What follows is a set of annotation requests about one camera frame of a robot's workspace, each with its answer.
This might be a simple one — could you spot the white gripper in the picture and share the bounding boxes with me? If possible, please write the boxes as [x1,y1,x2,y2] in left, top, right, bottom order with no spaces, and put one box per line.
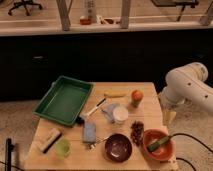
[159,97,180,126]

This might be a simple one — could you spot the yellow banana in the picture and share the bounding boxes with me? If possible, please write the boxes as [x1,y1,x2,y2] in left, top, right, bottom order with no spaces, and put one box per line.
[104,91,126,98]

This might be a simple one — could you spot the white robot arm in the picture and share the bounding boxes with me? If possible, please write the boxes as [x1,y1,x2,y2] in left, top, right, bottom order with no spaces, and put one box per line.
[158,62,213,126]

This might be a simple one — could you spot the orange fruit on green cup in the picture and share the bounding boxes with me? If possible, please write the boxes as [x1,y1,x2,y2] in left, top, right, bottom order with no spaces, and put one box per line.
[131,90,144,107]

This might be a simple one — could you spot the green plastic cup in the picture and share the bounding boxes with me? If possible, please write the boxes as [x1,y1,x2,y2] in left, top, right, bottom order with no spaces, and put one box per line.
[55,138,70,157]

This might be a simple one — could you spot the green cucumber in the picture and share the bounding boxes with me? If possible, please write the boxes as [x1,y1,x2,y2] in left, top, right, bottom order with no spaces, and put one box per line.
[147,136,170,152]

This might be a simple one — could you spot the orange bowl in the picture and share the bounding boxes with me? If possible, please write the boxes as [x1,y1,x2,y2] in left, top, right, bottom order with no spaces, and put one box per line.
[142,129,174,162]

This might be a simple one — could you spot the white lidded jar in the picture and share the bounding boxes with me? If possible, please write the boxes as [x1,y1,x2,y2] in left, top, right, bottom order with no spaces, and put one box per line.
[113,106,129,124]

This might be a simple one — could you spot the dark purple bowl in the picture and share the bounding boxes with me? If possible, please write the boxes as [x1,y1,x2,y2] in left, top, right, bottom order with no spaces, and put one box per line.
[104,134,132,163]

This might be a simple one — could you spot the blue sponge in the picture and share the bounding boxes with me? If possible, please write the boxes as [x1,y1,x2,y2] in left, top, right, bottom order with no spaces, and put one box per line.
[83,122,96,143]

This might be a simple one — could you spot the metal spoon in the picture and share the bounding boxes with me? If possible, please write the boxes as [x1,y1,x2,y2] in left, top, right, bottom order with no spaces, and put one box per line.
[89,137,109,149]

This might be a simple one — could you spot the green plastic tray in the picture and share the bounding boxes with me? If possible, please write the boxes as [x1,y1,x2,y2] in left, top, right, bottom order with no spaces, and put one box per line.
[34,76,93,126]

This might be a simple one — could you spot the red object on shelf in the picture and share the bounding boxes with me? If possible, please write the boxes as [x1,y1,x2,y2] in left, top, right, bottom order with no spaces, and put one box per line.
[79,18,92,25]

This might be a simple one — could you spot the wooden black brush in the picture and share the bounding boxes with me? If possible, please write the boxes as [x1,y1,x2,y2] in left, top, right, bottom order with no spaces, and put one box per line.
[37,128,62,153]

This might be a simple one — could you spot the black stand bottom left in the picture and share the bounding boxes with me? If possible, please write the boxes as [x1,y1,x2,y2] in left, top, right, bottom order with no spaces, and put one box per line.
[5,138,14,171]

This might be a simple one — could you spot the black office chair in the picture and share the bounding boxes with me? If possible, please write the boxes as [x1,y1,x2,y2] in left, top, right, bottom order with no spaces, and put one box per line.
[8,0,43,16]

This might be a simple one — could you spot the black cable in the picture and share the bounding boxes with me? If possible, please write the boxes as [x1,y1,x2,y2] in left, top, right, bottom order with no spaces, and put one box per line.
[170,132,213,171]

